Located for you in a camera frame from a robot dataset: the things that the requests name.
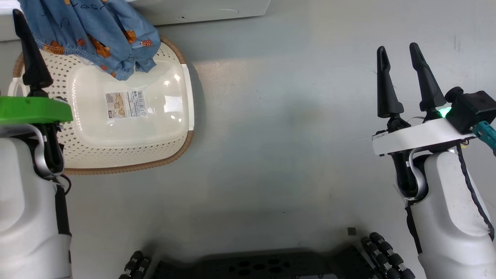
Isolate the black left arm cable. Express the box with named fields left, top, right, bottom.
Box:
left=58, top=174, right=72, bottom=196

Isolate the white washing machine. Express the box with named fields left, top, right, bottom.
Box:
left=0, top=0, right=272, bottom=42

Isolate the teal right cable connector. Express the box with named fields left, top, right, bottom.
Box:
left=473, top=121, right=496, bottom=152

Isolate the cream perforated laundry basket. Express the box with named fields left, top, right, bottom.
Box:
left=7, top=35, right=195, bottom=176

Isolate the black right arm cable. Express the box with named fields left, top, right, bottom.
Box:
left=456, top=143, right=496, bottom=241

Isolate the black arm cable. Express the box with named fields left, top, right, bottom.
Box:
left=456, top=143, right=496, bottom=241
left=58, top=174, right=72, bottom=196

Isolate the blue bear print garment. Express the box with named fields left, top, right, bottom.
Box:
left=17, top=0, right=161, bottom=81

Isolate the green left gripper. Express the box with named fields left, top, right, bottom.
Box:
left=0, top=9, right=73, bottom=177

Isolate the black roller omni wheel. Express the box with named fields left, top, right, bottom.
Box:
left=361, top=232, right=416, bottom=279
left=118, top=251, right=151, bottom=279

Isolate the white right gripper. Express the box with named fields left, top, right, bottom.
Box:
left=372, top=42, right=475, bottom=201

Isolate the printed basket label sticker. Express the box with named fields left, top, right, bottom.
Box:
left=105, top=90, right=147, bottom=119

